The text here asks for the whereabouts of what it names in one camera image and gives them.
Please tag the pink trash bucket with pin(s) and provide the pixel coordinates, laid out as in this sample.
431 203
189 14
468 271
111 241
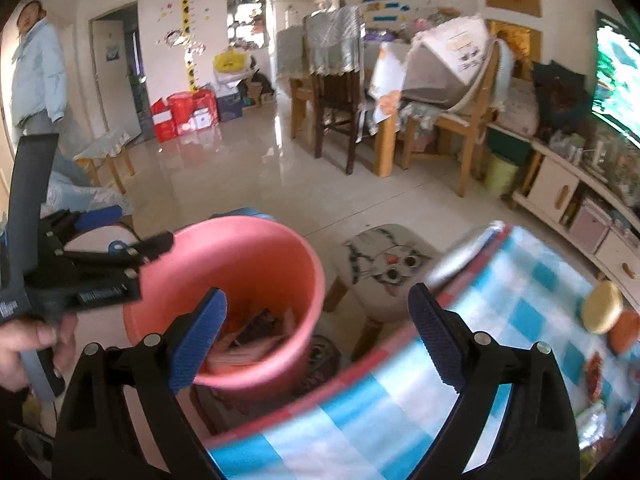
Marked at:
259 264

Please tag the dark flower bouquet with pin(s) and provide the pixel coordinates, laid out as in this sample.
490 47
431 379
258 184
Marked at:
562 98

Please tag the small dark red wrapper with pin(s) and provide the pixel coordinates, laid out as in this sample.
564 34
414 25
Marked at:
594 377

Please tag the person's left hand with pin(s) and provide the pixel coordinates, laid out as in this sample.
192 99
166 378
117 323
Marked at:
31 335

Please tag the yellow pear left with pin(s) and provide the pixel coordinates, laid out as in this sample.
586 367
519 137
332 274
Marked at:
602 308

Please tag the red gift boxes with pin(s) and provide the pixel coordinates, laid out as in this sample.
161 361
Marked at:
184 112

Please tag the red apple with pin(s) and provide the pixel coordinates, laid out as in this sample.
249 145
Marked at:
624 333

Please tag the cat pattern stool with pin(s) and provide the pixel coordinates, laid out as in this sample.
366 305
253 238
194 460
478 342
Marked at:
378 266

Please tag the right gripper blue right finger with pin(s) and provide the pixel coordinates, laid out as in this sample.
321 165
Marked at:
444 334

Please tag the person in white jacket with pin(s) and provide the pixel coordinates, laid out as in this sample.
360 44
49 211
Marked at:
39 84

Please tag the blue checkered tablecloth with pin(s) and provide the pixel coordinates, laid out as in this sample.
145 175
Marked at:
487 384

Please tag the green waste bin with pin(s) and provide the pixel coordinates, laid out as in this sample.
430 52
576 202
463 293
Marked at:
500 174

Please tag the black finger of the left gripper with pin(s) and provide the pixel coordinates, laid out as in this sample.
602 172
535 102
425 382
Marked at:
133 256

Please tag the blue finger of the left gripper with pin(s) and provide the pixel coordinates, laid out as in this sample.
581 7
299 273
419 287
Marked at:
95 219

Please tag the white tv cabinet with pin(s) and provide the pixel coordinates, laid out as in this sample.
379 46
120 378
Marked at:
579 207

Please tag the wall television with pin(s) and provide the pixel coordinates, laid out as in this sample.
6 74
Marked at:
617 77

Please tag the blue cartoon stool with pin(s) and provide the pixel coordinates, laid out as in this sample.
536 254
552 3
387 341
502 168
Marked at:
110 239

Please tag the dark wooden chair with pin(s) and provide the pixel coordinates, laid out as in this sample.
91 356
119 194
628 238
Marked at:
334 49

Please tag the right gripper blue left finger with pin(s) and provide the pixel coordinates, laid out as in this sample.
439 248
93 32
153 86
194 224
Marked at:
191 336

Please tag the giraffe height wall sticker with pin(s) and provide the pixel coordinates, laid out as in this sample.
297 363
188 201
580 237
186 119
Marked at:
185 11

